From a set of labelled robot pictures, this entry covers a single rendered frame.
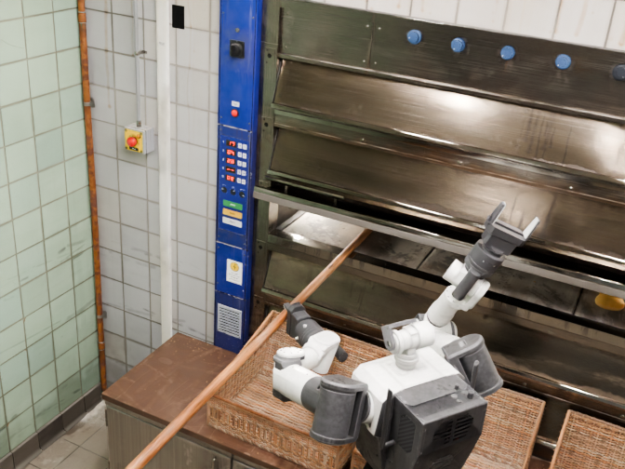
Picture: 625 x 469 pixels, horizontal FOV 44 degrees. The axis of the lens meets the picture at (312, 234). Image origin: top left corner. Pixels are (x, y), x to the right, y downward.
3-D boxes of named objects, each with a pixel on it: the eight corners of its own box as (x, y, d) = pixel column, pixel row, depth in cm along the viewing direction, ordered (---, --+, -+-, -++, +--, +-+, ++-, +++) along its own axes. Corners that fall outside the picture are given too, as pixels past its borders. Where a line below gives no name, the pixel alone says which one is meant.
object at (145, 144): (135, 145, 322) (134, 122, 317) (154, 150, 318) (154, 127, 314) (124, 150, 316) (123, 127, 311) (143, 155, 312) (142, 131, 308)
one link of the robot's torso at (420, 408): (488, 488, 203) (513, 379, 188) (382, 532, 188) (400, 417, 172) (421, 421, 226) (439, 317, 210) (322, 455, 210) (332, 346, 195)
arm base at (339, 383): (337, 431, 198) (365, 447, 188) (297, 431, 190) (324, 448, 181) (349, 374, 198) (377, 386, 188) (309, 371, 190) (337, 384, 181)
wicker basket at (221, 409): (268, 362, 332) (272, 307, 319) (389, 408, 310) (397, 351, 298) (204, 425, 292) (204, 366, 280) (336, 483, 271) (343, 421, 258)
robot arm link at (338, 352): (294, 354, 242) (312, 374, 233) (305, 324, 239) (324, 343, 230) (322, 355, 248) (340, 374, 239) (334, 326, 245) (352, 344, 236)
